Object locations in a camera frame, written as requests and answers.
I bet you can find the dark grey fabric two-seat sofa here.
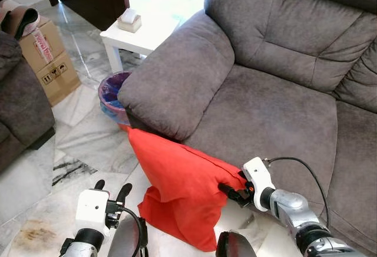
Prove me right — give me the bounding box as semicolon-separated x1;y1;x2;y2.
118;0;377;255

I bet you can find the dark grey robot right leg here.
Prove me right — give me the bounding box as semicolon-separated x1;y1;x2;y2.
215;230;257;257

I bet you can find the bin with purple liner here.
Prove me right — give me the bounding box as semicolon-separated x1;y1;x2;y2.
97;71;134;129

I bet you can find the cardboard box with handling symbols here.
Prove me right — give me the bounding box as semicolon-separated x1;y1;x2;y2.
35;51;82;107

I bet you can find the dark grey fabric armchair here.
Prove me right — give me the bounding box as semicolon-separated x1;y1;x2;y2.
0;30;57;172

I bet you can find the cardboard box with red tape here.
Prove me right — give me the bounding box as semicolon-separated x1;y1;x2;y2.
18;15;67;73

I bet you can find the white side table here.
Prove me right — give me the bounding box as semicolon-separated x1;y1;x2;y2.
100;6;184;73

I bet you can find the beige tissue box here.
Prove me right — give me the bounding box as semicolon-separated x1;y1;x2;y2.
117;8;143;33

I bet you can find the brown padded bag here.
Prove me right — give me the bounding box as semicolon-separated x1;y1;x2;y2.
0;0;41;39

